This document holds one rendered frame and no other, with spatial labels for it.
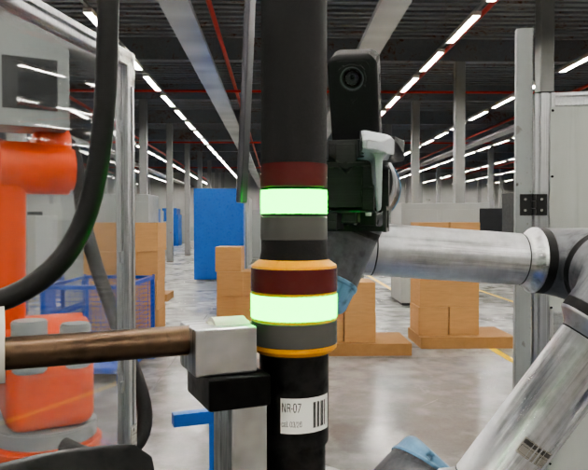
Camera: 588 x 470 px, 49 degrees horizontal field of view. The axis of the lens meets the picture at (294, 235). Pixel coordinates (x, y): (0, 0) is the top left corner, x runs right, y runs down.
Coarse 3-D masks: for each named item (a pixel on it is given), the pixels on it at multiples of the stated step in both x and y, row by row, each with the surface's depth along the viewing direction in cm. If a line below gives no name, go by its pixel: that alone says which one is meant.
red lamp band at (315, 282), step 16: (256, 272) 31; (272, 272) 30; (288, 272) 30; (304, 272) 30; (320, 272) 31; (336, 272) 32; (256, 288) 31; (272, 288) 30; (288, 288) 30; (304, 288) 30; (320, 288) 31; (336, 288) 32
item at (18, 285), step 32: (96, 32) 28; (96, 64) 28; (96, 96) 28; (96, 128) 28; (96, 160) 28; (96, 192) 28; (64, 256) 28; (0, 288) 27; (32, 288) 27; (0, 320) 26; (0, 352) 26
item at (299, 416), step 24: (264, 360) 31; (288, 360) 31; (312, 360) 31; (288, 384) 31; (312, 384) 31; (288, 408) 31; (312, 408) 31; (288, 432) 31; (312, 432) 31; (288, 456) 31; (312, 456) 31
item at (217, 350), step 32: (192, 352) 29; (224, 352) 29; (256, 352) 30; (192, 384) 31; (224, 384) 29; (256, 384) 30; (224, 416) 31; (256, 416) 30; (224, 448) 31; (256, 448) 30
